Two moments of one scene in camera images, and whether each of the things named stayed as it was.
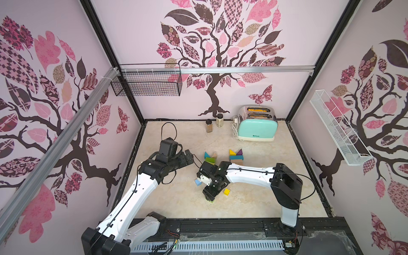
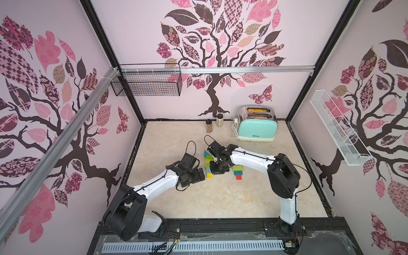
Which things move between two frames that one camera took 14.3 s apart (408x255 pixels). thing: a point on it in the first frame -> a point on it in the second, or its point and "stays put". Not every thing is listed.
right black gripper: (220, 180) -> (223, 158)
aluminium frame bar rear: (215, 68) stays put
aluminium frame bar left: (19, 200) stays put
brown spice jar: (210, 126) stays put
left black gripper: (183, 162) -> (196, 178)
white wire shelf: (353, 150) stays put
